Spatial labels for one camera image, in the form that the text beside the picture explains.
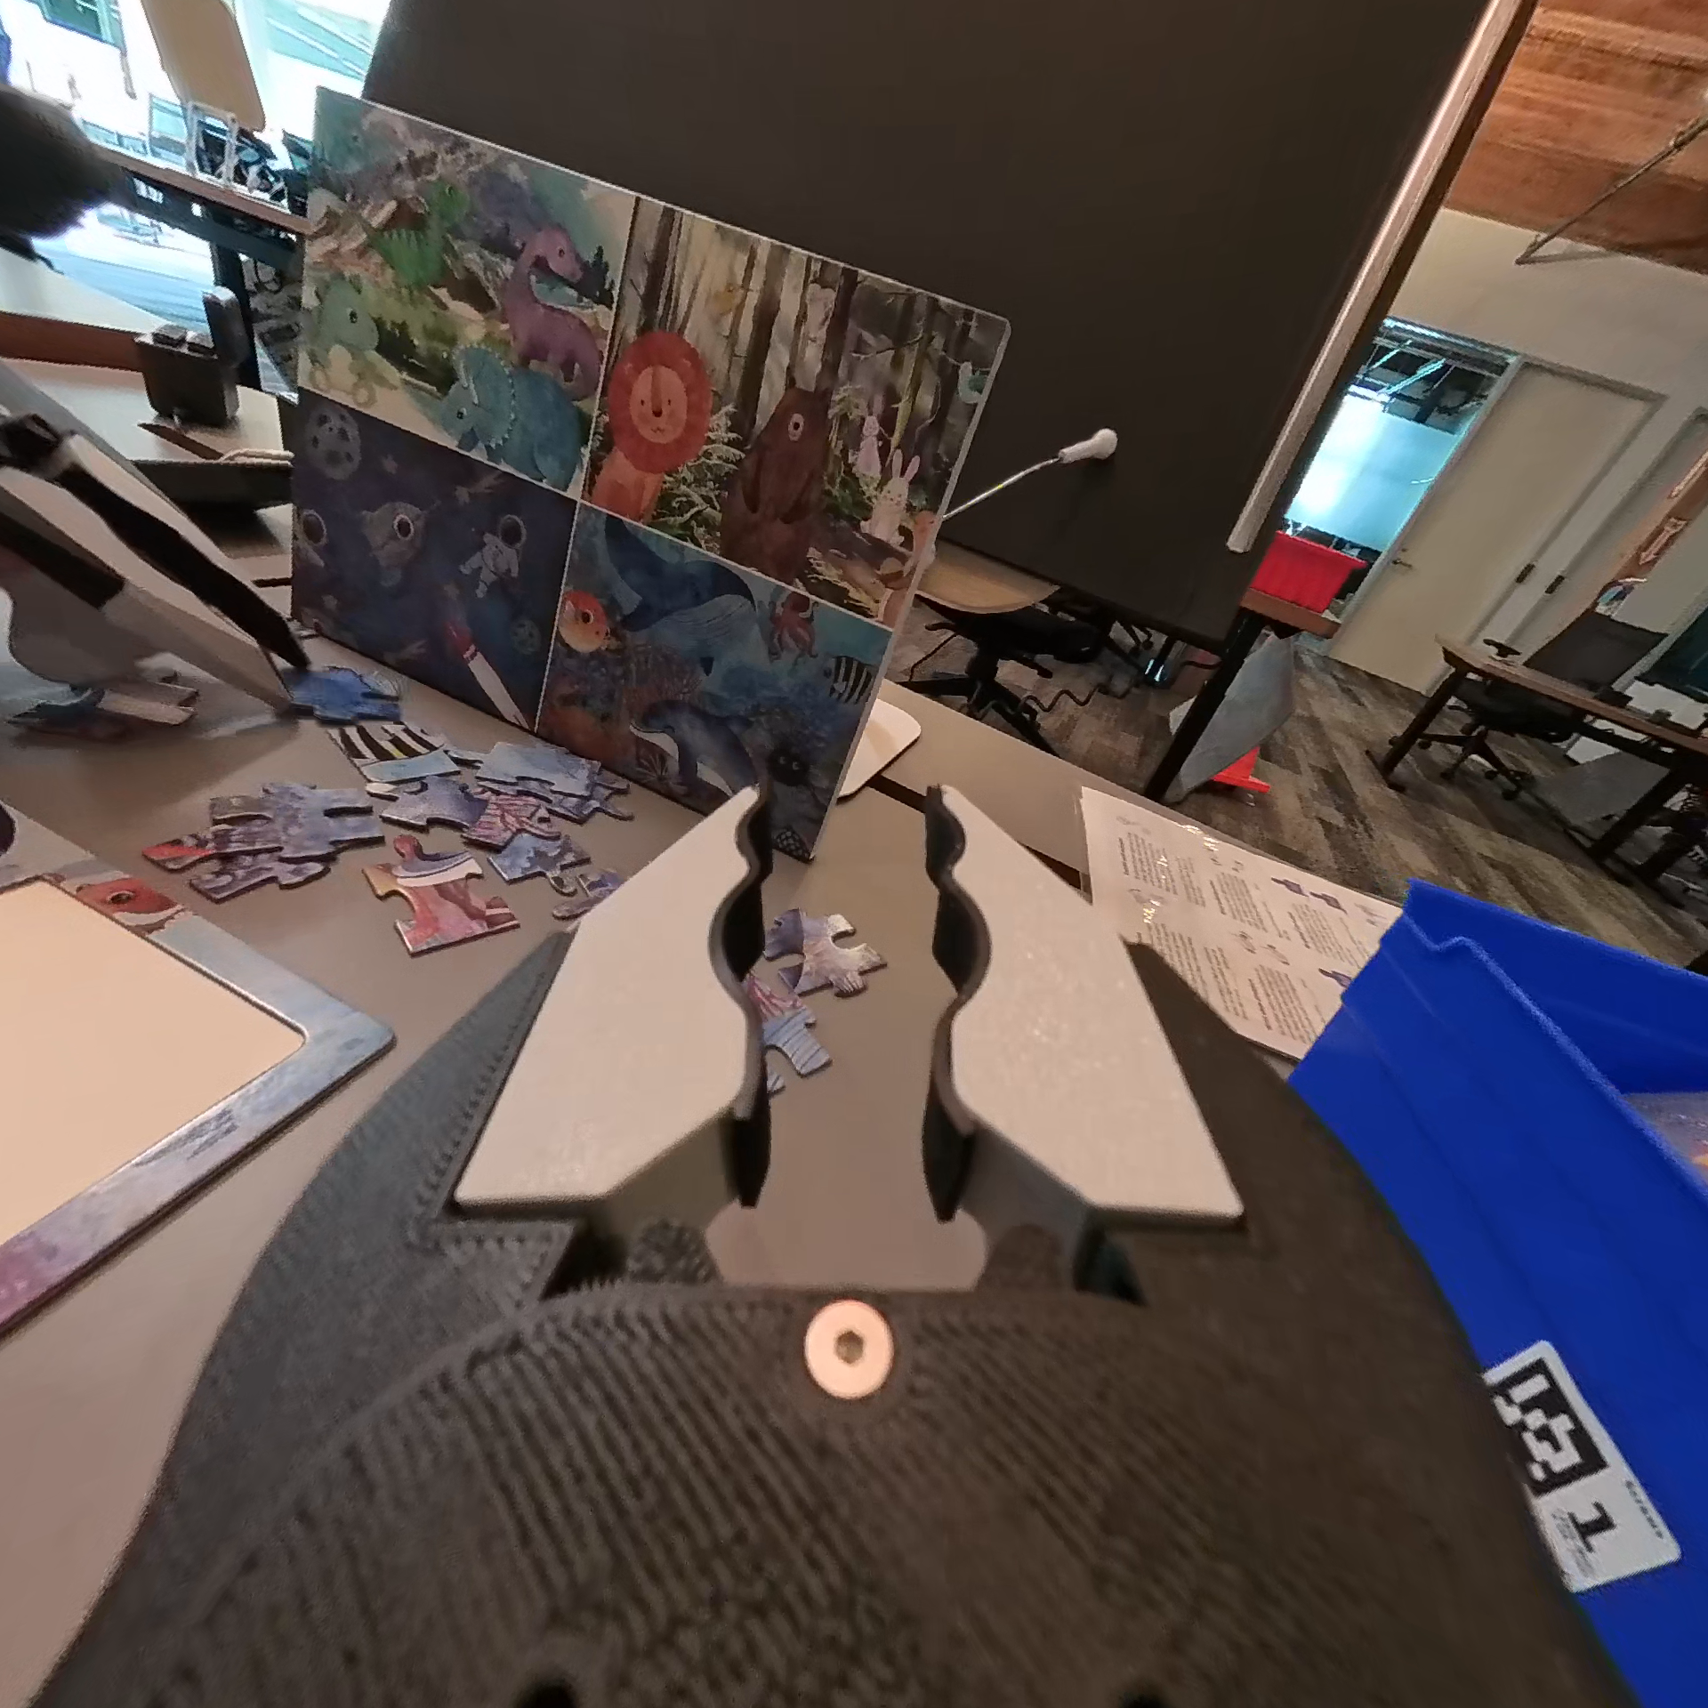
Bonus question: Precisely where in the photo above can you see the white desk lamp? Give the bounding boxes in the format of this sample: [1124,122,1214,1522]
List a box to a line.
[832,428,1120,803]

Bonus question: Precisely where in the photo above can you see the beige office chair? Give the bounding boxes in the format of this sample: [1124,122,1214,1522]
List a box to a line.
[912,554,1109,750]

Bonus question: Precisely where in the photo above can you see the grey leaning sheet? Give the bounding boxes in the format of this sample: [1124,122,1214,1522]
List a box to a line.
[1170,641,1296,803]

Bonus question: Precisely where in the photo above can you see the dark grey partition panel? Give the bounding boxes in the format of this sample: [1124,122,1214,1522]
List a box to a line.
[359,0,1529,643]

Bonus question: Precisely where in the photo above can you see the white angled bar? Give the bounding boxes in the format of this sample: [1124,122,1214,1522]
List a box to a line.
[1227,0,1542,552]

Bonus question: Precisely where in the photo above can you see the small black box device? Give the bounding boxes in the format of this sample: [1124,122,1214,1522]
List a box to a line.
[133,287,245,430]

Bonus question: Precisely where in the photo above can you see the red storage bin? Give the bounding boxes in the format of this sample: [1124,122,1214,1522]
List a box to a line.
[1253,531,1369,609]

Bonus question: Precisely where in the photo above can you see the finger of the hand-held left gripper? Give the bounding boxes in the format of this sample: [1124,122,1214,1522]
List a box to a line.
[0,467,293,732]
[0,360,314,670]

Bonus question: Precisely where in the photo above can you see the cream jigsaw puzzle tray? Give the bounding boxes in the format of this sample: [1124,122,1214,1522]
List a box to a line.
[0,801,394,1337]

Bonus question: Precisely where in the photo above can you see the black tripod leg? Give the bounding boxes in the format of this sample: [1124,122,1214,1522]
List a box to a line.
[1143,615,1269,803]

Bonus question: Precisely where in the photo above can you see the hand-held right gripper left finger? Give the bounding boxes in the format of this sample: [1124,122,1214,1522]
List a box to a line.
[453,785,778,1244]

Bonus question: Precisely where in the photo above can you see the purple printed puzzle sheet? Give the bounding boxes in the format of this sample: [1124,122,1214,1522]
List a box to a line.
[1620,1088,1708,1204]

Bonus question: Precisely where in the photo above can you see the laminated printed instruction sheet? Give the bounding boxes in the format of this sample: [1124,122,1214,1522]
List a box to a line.
[1077,787,1408,1063]

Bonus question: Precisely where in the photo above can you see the wooden side table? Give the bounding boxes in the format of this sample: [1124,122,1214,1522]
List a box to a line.
[1373,638,1708,883]

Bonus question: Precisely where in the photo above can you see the blue bin with square tag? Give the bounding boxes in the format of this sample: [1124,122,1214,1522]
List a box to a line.
[1285,878,1708,1708]

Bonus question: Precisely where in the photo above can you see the person's left forearm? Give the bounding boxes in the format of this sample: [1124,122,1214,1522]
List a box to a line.
[0,83,134,250]

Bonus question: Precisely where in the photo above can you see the scattered loose puzzle pieces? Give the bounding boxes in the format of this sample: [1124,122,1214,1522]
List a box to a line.
[138,707,889,1104]

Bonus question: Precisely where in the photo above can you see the pale double door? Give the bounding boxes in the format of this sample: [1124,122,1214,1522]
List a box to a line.
[1334,353,1670,657]

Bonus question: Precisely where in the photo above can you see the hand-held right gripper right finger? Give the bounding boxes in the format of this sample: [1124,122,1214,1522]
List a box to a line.
[919,785,1248,1261]

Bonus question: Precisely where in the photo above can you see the neighbouring grey table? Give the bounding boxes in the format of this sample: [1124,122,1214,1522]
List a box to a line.
[0,241,175,369]

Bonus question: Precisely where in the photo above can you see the plain blue puzzle piece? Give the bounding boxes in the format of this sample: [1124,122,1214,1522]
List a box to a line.
[282,664,405,727]

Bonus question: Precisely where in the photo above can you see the black flat device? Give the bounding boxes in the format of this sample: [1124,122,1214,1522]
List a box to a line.
[133,455,294,510]

